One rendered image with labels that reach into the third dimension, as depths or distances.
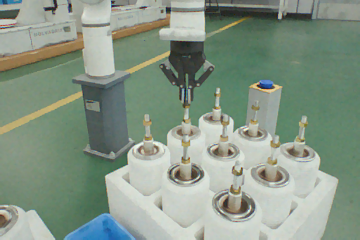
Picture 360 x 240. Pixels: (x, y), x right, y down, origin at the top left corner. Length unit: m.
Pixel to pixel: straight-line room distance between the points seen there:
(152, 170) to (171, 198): 0.09
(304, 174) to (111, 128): 0.65
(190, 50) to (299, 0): 5.13
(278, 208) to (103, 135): 0.67
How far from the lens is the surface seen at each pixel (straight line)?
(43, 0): 2.95
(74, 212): 0.91
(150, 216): 0.60
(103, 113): 1.01
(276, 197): 0.58
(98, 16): 0.96
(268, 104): 0.86
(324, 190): 0.73
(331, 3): 5.67
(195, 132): 0.72
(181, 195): 0.55
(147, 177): 0.64
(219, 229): 0.50
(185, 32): 0.56
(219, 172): 0.63
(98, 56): 0.97
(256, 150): 0.71
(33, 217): 0.66
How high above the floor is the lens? 0.60
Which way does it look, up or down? 23 degrees down
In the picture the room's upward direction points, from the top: straight up
